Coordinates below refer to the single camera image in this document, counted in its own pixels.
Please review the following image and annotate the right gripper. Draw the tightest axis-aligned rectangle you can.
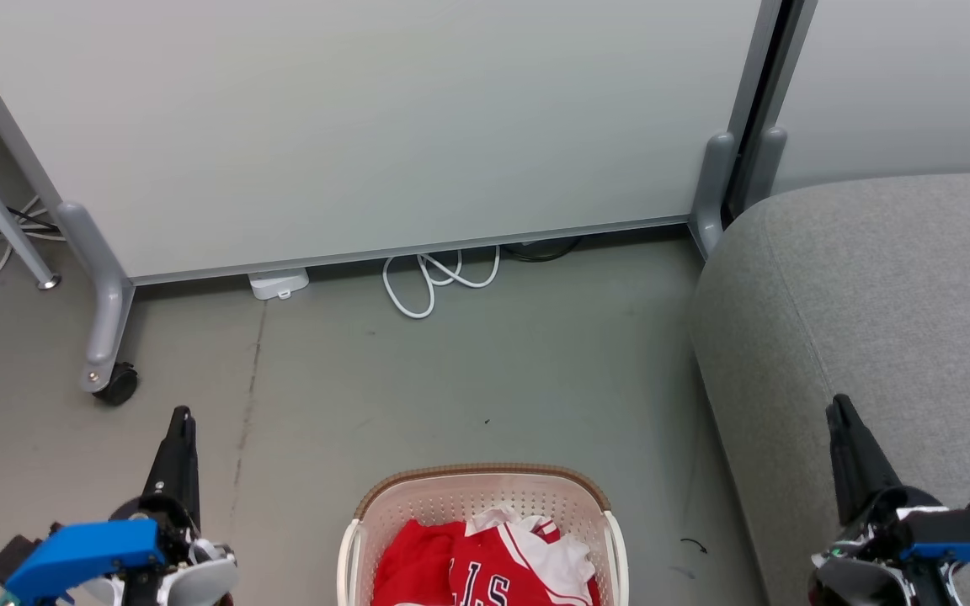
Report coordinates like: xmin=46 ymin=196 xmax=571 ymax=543
xmin=809 ymin=394 xmax=966 ymax=606

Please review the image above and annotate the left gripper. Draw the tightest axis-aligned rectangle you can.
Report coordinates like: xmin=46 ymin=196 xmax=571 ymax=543
xmin=81 ymin=407 xmax=238 ymax=606

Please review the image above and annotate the red and white jersey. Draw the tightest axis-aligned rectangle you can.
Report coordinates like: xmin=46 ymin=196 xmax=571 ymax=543
xmin=449 ymin=503 xmax=602 ymax=606

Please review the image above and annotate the grey fabric sofa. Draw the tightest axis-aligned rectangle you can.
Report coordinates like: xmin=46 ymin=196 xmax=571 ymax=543
xmin=690 ymin=171 xmax=970 ymax=606

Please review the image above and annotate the black caster wheel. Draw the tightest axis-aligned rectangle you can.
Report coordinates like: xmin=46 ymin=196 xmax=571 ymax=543
xmin=93 ymin=362 xmax=139 ymax=407

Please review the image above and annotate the white power adapter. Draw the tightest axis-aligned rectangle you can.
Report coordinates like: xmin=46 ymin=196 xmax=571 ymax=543
xmin=248 ymin=268 xmax=311 ymax=301

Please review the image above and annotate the cream laundry basket brown rim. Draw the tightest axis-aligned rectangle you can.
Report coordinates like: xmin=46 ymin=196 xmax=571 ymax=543
xmin=337 ymin=463 xmax=629 ymax=606

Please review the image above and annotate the coiled white cable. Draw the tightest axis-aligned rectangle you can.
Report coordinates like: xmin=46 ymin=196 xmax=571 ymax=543
xmin=381 ymin=246 xmax=503 ymax=321

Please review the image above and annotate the thin black floor cable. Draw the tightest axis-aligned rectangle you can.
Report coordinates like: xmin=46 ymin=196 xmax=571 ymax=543
xmin=0 ymin=206 xmax=58 ymax=280

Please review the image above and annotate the white partition panel grey frame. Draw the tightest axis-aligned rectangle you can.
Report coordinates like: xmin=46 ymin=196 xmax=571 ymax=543
xmin=725 ymin=0 xmax=970 ymax=230
xmin=0 ymin=0 xmax=785 ymax=396

